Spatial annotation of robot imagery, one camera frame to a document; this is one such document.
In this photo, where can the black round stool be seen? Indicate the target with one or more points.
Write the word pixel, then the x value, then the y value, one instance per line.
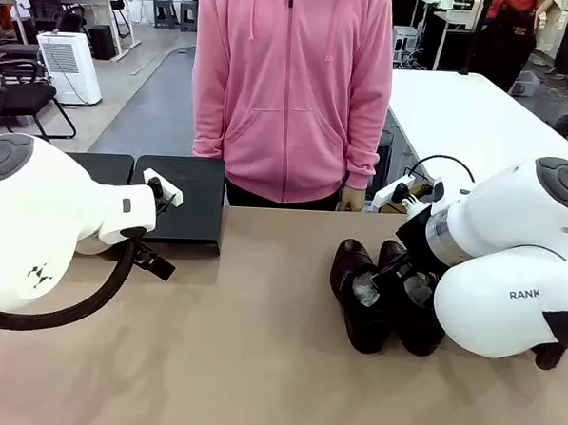
pixel 384 156

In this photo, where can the person's left forearm pink sleeve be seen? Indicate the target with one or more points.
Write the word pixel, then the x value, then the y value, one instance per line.
pixel 366 150

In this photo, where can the person orange shirt black apron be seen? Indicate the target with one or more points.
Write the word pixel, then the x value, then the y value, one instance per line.
pixel 507 38

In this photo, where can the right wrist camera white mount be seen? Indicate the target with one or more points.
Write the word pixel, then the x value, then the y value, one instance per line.
pixel 385 194

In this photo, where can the black leather shoe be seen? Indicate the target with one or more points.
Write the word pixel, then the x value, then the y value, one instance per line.
pixel 354 321
pixel 416 333

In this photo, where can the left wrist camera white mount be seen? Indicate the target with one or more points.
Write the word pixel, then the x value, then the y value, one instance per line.
pixel 170 194

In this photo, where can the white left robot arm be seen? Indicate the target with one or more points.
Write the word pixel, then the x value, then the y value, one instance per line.
pixel 26 218

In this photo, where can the white computer case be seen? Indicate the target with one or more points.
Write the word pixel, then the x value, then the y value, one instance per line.
pixel 402 42

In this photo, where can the grey plastic bin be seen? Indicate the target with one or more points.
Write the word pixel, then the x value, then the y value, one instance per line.
pixel 526 84

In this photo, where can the black shoe stand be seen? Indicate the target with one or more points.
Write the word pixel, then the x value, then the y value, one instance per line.
pixel 194 208
pixel 105 165

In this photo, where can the white desk black panel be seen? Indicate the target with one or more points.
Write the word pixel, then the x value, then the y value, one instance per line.
pixel 455 40

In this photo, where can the black computer tower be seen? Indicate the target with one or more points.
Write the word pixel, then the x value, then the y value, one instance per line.
pixel 101 41

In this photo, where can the large white table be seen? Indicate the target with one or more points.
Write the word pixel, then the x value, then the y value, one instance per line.
pixel 460 117

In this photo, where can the person's right forearm pink sleeve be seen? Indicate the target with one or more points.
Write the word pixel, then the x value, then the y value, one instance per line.
pixel 210 123

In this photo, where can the person in pink hoodie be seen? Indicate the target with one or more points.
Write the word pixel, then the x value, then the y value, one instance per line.
pixel 289 103

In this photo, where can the person's left hand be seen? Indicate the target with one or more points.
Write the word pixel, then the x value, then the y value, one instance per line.
pixel 353 200

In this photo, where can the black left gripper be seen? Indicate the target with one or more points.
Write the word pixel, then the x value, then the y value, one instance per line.
pixel 145 250

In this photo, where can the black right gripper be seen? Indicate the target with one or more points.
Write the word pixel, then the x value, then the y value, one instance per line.
pixel 414 233

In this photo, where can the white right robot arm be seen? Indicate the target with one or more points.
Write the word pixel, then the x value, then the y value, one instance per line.
pixel 503 205

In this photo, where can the white air purifier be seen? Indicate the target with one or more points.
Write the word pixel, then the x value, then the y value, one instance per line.
pixel 67 72

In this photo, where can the black office chair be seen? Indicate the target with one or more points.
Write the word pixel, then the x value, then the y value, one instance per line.
pixel 16 51
pixel 42 4
pixel 18 98

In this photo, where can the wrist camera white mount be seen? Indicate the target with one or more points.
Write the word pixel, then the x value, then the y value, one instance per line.
pixel 170 194
pixel 385 194

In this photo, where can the grey plastic stool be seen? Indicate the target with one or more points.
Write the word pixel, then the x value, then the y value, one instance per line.
pixel 189 10
pixel 165 6

